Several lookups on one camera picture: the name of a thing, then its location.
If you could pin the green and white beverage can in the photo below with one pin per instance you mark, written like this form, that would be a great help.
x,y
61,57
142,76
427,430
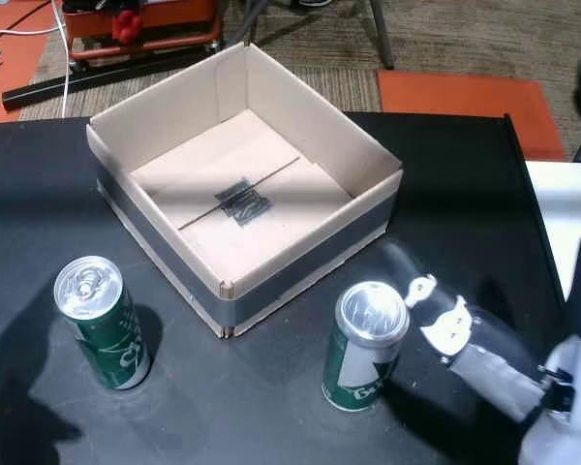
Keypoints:
x,y
353,382

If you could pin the black chair leg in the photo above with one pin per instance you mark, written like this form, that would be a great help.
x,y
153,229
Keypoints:
x,y
256,19

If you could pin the white side table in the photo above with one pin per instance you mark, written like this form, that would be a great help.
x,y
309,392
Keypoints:
x,y
557,203

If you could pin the red metal cart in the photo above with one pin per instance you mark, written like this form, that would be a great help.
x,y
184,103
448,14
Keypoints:
x,y
174,19

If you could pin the grey chair leg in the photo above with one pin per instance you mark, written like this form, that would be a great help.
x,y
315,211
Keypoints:
x,y
382,34

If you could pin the red knob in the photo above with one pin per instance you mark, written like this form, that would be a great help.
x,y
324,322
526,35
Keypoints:
x,y
127,26

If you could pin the open cardboard box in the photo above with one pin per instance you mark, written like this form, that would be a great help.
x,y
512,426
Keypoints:
x,y
164,121

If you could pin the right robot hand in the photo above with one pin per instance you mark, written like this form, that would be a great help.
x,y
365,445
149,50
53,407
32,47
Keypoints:
x,y
489,373

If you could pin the black metal bar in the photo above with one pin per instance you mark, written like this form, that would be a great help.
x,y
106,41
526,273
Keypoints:
x,y
101,77

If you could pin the grey sneaker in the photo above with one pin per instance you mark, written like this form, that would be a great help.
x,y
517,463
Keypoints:
x,y
314,2

